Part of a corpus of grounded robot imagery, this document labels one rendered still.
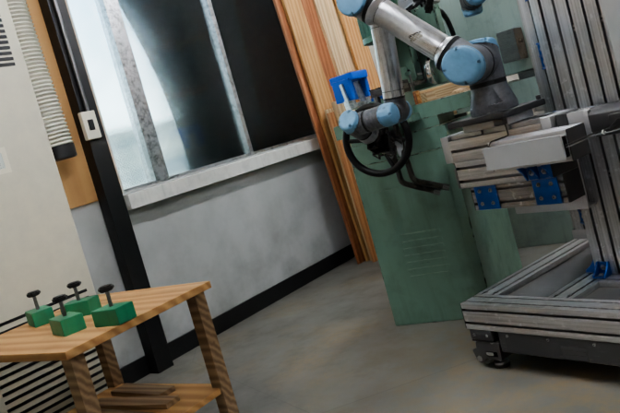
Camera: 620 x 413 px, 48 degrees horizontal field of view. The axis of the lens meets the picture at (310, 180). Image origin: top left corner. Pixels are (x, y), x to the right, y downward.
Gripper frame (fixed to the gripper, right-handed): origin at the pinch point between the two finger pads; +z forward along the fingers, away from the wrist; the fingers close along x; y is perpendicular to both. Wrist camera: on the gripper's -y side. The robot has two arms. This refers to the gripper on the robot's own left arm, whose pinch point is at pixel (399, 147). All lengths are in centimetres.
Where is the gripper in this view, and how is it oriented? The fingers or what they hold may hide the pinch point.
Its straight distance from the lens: 258.2
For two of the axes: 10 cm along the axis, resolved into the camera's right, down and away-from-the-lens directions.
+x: 8.0, -2.2, -5.7
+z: 6.1, 2.8, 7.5
